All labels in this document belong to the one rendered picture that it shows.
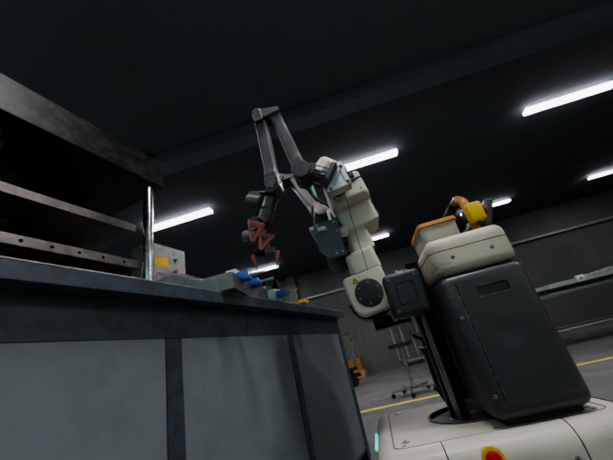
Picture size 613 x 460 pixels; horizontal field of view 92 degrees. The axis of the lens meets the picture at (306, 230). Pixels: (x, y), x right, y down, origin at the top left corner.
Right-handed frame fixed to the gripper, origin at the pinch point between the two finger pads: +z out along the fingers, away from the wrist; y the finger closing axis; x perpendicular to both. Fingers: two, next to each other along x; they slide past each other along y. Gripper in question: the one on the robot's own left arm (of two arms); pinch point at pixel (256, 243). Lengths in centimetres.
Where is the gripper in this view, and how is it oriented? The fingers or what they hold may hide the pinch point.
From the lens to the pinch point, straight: 117.8
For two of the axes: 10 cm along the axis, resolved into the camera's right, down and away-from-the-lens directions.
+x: 9.5, 1.5, -2.8
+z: -2.4, 9.2, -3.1
